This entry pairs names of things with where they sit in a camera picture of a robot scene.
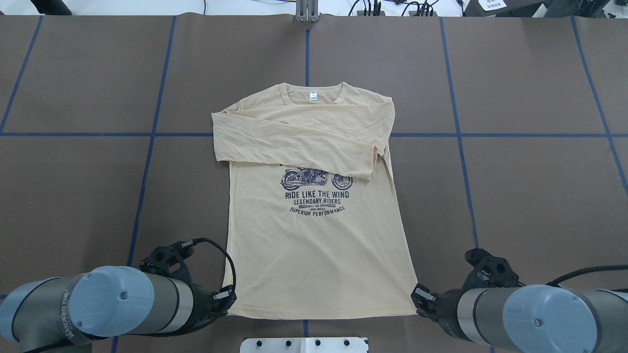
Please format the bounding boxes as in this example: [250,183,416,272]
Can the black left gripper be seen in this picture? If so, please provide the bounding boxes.
[139,240,237,334]

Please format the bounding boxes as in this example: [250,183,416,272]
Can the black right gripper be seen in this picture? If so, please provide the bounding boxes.
[411,249,523,339]

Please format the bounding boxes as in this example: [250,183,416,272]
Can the cream long-sleeve graphic shirt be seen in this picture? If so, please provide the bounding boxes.
[211,82,417,320]

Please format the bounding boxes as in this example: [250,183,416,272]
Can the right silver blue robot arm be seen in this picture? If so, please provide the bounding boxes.
[411,248,628,353]

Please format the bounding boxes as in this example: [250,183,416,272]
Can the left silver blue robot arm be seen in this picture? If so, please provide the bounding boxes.
[1,238,237,353]

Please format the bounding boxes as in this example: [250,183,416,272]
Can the black brown box device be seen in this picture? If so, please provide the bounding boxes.
[463,0,545,18]

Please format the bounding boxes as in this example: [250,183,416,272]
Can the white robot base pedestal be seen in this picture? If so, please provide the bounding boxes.
[239,337,369,353]

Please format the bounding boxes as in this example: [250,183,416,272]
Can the aluminium frame post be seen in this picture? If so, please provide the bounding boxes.
[295,0,320,23]

